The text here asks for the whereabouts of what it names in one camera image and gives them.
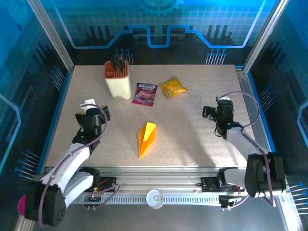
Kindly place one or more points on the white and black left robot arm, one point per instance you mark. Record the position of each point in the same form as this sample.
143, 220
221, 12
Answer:
72, 158

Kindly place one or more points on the cream knife block orange top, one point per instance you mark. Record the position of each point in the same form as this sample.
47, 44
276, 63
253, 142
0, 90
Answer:
119, 87

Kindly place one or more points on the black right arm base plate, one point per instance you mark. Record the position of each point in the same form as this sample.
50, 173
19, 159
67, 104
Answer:
208, 184

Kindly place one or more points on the aluminium frame post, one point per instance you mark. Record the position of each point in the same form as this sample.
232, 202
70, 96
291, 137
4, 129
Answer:
51, 36
264, 36

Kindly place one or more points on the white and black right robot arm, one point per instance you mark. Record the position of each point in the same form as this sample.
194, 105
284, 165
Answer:
262, 175

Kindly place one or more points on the pink plastic goblet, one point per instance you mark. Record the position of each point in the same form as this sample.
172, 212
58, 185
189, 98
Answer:
22, 205

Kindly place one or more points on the orange paper sheet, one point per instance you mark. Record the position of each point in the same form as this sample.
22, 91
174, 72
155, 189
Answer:
146, 137

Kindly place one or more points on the purple candy bag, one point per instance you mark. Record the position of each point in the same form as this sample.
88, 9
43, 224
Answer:
145, 95

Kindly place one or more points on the aluminium side rail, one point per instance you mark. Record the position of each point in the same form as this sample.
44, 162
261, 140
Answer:
250, 79

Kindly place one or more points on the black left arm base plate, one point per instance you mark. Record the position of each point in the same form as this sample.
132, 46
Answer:
109, 183

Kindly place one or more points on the aluminium mounting rail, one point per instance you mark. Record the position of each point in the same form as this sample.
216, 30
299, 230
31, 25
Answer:
156, 179

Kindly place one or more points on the black electronics board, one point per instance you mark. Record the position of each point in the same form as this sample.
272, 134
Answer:
92, 201
227, 202

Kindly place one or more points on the yellow snack bag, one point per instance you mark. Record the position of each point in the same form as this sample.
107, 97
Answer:
172, 87

